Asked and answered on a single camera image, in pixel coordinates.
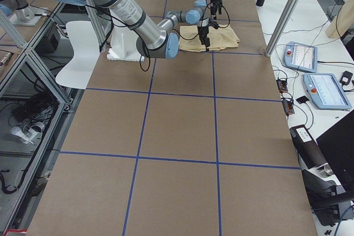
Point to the cream long-sleeve graphic shirt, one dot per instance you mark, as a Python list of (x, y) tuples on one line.
[(221, 38)]

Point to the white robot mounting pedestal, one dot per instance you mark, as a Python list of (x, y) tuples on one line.
[(123, 42)]

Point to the third robot arm grey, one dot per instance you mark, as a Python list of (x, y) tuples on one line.
[(20, 13)]

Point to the upper blue teach pendant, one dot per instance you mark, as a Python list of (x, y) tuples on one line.
[(300, 57)]

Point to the aluminium frame post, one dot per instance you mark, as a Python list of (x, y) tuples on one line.
[(282, 22)]

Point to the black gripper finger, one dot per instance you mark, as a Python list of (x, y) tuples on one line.
[(202, 39), (219, 7), (207, 43), (213, 11)]

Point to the blue teach pendant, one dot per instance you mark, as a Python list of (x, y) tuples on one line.
[(300, 57), (325, 92)]

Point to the lower blue teach pendant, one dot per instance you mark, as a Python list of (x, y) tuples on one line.
[(325, 92)]

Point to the white chair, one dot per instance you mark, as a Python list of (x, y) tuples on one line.
[(77, 72)]

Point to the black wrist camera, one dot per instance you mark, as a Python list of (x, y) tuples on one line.
[(214, 24)]

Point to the black cylinder with label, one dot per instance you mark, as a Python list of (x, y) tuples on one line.
[(306, 146)]

